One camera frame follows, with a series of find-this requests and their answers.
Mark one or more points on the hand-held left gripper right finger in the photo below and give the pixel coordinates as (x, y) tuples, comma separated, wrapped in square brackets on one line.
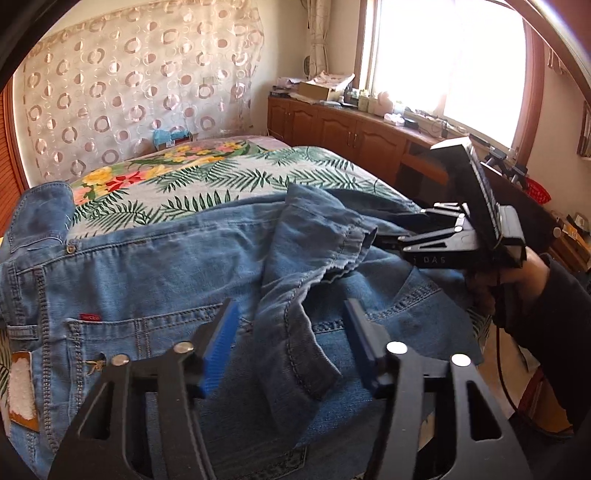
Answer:
[(364, 341)]

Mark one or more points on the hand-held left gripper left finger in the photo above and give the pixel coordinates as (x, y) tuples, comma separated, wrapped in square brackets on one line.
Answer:
[(221, 350)]

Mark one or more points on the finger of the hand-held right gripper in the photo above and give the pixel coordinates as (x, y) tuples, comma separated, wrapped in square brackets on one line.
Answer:
[(415, 240), (443, 213)]

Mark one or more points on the blue denim pants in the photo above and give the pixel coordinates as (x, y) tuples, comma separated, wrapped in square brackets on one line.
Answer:
[(161, 277)]

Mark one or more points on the person's right forearm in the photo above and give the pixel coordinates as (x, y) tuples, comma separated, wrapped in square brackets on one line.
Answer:
[(558, 332)]

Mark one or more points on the person's right hand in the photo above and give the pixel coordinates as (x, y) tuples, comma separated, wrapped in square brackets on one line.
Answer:
[(535, 277)]

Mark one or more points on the small black tripod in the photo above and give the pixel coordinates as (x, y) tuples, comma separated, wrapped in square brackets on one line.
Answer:
[(505, 161)]

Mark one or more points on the red plastic basket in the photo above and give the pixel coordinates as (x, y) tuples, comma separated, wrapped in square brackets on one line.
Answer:
[(538, 190)]

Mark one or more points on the white tissue pack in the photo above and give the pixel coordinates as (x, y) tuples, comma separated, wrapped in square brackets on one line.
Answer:
[(393, 119)]

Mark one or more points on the long wooden cabinet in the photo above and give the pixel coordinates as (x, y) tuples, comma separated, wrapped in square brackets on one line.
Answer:
[(332, 124)]

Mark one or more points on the wooden framed window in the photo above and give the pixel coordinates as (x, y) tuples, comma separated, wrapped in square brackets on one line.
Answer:
[(438, 60)]

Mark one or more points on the bed with floral sheet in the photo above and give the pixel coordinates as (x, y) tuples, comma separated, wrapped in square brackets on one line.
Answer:
[(231, 180)]

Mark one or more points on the cardboard box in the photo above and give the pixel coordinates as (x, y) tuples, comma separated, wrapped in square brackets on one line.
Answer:
[(318, 91)]

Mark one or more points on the cream window curtain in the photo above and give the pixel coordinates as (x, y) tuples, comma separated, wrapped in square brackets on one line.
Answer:
[(318, 37)]

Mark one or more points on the blue tissue box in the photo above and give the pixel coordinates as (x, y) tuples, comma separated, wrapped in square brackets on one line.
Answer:
[(171, 137)]

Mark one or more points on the wooden louvered wardrobe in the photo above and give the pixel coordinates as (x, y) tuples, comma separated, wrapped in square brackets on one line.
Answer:
[(11, 147)]

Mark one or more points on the circle patterned wall curtain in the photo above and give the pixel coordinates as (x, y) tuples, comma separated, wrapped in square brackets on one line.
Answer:
[(138, 78)]

